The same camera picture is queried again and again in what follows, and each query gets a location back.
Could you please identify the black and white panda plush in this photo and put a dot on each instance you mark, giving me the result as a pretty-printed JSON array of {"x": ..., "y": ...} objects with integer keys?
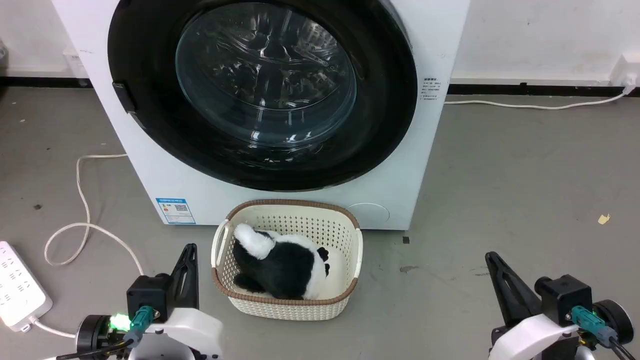
[{"x": 282, "y": 267}]

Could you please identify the small text warning sticker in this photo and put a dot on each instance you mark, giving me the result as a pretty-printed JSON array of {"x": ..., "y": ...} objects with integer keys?
[{"x": 430, "y": 88}]

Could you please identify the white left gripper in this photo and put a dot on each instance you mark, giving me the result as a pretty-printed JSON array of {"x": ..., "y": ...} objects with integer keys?
[{"x": 192, "y": 332}]

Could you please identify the white power strip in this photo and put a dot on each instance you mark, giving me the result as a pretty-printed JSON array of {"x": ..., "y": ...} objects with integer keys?
[{"x": 17, "y": 290}]

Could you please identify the round black glass washer door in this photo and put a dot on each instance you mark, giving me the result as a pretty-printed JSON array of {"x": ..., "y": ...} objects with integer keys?
[{"x": 145, "y": 60}]

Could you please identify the blue energy label sticker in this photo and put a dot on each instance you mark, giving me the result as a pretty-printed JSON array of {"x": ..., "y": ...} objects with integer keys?
[{"x": 175, "y": 211}]

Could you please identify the white front-load washing machine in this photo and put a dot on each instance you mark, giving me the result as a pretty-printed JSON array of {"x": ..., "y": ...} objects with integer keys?
[{"x": 150, "y": 170}]

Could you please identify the yellow paper scrap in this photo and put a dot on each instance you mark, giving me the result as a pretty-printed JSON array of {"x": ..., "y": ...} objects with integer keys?
[{"x": 604, "y": 219}]

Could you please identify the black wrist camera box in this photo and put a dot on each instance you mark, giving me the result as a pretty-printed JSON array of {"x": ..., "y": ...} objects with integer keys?
[
  {"x": 147, "y": 295},
  {"x": 565, "y": 297}
]

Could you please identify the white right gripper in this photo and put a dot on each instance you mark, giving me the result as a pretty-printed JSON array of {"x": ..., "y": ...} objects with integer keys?
[{"x": 535, "y": 340}]

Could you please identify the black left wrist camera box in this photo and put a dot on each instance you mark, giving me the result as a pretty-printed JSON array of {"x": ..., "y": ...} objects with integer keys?
[{"x": 147, "y": 295}]

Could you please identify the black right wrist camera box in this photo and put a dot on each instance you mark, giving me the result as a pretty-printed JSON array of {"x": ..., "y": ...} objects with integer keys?
[{"x": 565, "y": 297}]

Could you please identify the cream perforated laundry basket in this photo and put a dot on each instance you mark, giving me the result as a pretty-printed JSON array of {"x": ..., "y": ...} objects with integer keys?
[{"x": 285, "y": 307}]

